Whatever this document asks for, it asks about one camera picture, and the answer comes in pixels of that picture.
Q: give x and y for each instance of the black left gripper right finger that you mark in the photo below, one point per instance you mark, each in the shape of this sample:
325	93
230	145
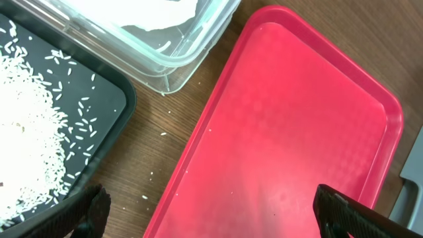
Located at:
339	216

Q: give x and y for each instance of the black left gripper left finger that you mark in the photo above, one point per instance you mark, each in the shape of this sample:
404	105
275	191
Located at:
85	214

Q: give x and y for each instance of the black waste tray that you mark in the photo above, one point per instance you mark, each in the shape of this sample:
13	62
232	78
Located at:
98	99

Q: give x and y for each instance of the white rice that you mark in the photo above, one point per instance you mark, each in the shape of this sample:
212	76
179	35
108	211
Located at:
36	138

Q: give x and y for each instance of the red serving tray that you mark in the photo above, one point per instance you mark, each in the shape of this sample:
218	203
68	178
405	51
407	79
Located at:
289	112

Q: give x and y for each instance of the clear plastic bin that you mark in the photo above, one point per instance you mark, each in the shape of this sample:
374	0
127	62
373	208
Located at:
161	50

